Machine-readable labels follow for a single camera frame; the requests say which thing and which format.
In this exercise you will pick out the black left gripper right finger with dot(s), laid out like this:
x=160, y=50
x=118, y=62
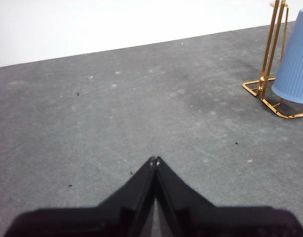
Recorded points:
x=203, y=217

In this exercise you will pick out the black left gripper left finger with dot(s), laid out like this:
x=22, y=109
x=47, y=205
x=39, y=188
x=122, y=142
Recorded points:
x=111, y=217

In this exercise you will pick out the blue ribbed plastic cup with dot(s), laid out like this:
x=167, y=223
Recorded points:
x=294, y=61

